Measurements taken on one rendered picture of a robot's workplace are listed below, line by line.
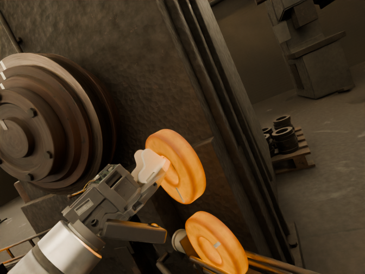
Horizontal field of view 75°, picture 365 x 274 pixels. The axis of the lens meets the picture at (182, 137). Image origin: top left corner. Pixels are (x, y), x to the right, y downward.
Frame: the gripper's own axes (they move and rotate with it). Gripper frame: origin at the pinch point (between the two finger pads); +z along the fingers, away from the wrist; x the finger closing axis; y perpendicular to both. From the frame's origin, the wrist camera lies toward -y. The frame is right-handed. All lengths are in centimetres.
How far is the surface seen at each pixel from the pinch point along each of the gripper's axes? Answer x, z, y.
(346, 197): 36, 89, -122
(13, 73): 41, -3, 39
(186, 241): 7.9, -7.4, -20.3
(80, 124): 30.1, -1.7, 16.2
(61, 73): 30.2, 4.4, 30.3
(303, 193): 64, 89, -121
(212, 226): -4.3, -4.3, -14.8
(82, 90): 27.0, 4.6, 22.9
